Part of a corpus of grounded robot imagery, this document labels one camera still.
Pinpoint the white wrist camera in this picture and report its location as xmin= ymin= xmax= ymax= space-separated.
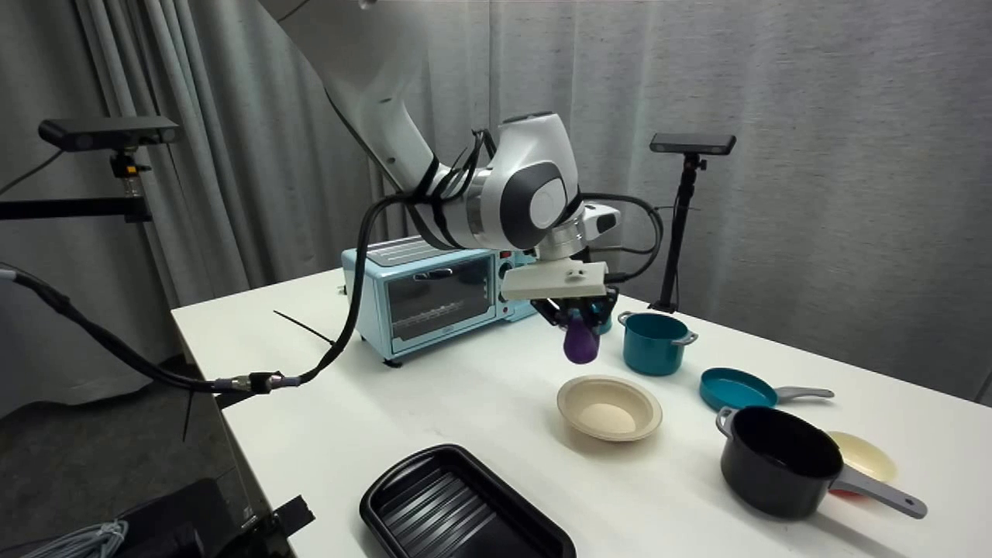
xmin=575 ymin=201 xmax=619 ymax=241

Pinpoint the black camera on stand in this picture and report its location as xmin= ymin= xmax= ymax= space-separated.
xmin=646 ymin=134 xmax=737 ymax=311

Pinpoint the black saucepan with grey handle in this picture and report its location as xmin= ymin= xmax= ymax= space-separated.
xmin=716 ymin=406 xmax=927 ymax=522

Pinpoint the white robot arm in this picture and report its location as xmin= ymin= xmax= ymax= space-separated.
xmin=261 ymin=0 xmax=614 ymax=330

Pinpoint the black rectangular tray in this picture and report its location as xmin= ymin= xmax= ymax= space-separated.
xmin=360 ymin=444 xmax=575 ymax=558

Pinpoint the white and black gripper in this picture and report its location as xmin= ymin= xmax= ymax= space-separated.
xmin=503 ymin=233 xmax=615 ymax=334

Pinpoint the purple plushie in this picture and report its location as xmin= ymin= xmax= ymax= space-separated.
xmin=565 ymin=318 xmax=598 ymax=361

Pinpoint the cream plate under saucepan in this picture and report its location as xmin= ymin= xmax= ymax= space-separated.
xmin=831 ymin=432 xmax=894 ymax=480

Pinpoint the black camera on left arm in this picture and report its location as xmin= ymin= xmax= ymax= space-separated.
xmin=0 ymin=114 xmax=179 ymax=222

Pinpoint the light blue toaster oven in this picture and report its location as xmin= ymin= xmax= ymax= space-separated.
xmin=355 ymin=235 xmax=534 ymax=366

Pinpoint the black tape strip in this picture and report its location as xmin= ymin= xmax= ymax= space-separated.
xmin=272 ymin=311 xmax=338 ymax=347

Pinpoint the teal pot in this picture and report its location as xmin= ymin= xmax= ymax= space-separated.
xmin=615 ymin=311 xmax=697 ymax=375

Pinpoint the black cable bundle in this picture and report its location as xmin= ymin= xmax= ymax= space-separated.
xmin=0 ymin=195 xmax=500 ymax=409

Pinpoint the white round plate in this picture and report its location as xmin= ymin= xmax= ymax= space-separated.
xmin=558 ymin=375 xmax=664 ymax=444

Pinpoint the small blue frying pan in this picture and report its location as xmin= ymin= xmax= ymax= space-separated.
xmin=697 ymin=366 xmax=831 ymax=411

